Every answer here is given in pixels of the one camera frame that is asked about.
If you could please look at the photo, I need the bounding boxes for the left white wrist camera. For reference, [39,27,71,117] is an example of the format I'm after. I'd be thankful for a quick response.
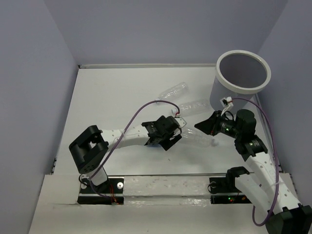
[171,108,187,128]

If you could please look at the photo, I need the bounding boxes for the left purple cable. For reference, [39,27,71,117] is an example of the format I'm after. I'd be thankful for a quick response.
[89,99,181,200]

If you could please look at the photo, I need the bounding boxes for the grey round bin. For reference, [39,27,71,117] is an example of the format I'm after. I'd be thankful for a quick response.
[210,50,272,114]

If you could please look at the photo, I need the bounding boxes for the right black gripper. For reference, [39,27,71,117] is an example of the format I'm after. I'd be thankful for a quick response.
[194,110,241,139]

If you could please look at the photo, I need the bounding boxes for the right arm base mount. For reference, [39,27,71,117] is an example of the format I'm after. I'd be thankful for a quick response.
[207,177,251,205]

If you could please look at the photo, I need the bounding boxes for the crushed clear bottle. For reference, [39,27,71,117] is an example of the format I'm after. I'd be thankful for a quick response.
[180,127,218,148]

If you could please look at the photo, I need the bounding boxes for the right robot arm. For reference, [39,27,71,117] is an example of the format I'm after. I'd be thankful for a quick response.
[195,109,312,234]

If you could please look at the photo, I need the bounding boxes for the blue label clear bottle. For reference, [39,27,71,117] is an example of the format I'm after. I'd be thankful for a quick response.
[144,143,161,148]

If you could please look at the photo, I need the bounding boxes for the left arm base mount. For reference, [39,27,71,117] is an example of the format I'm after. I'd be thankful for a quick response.
[77,175,124,205]

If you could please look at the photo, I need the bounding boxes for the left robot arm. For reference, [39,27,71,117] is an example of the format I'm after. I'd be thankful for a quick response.
[69,116,187,193]

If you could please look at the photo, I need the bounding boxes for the white foam front panel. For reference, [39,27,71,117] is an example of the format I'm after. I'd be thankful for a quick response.
[123,175,211,198]

